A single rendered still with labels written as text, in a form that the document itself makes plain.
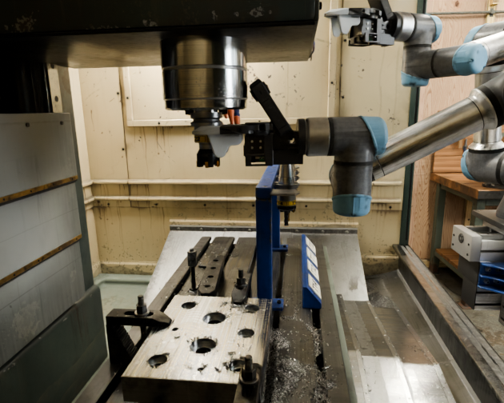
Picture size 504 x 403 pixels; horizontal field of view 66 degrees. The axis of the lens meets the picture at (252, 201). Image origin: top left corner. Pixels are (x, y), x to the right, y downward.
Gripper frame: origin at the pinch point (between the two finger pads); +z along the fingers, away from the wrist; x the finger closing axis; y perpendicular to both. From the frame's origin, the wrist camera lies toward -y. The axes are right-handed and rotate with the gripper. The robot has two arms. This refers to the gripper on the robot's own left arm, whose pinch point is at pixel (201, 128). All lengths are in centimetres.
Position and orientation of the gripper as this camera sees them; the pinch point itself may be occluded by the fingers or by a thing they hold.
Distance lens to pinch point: 77.3
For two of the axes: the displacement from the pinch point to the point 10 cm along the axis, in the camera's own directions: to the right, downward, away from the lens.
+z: -10.0, 0.1, 0.2
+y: 0.2, 9.7, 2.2
